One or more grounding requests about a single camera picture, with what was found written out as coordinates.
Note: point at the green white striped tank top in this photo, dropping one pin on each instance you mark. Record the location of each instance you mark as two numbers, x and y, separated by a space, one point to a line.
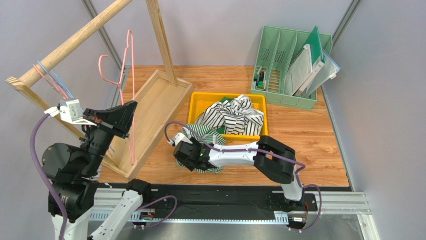
211 136

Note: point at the wooden clothes rack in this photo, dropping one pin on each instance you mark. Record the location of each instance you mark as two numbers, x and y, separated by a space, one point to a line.
159 100

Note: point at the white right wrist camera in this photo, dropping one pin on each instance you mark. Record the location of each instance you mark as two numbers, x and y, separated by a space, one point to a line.
178 138

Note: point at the clear mesh zip pouch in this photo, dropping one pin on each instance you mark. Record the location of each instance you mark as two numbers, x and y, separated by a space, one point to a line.
328 72

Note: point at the black white striped tank top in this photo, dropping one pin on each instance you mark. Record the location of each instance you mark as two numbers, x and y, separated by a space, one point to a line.
235 118

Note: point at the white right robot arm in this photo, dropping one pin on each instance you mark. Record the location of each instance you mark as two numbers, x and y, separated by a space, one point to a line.
272 158

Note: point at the yellow plastic tray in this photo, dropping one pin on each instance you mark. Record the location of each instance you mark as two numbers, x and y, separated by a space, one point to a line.
201 101

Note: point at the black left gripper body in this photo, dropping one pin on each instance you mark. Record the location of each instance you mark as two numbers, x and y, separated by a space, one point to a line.
116 131

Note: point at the white pen in organizer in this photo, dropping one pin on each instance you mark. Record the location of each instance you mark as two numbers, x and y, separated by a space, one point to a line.
256 76

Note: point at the green plastic file organizer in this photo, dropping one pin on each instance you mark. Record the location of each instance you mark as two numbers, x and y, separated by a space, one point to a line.
277 48

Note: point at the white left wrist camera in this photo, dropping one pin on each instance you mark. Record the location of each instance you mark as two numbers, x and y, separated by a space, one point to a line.
70 111

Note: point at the blue wire hanger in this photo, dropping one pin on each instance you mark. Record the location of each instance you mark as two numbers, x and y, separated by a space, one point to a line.
56 82

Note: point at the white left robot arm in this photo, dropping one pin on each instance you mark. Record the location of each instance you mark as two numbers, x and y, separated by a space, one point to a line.
71 170

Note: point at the green cover book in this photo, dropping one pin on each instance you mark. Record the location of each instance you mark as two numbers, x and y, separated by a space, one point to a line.
318 59

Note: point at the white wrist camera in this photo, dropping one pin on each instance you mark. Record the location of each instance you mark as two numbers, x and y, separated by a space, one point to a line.
178 138
70 111

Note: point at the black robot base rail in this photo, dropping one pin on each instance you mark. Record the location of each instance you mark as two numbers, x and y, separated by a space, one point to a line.
219 202

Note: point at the white mesh document pouch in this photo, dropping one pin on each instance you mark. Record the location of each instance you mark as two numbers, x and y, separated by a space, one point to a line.
299 71

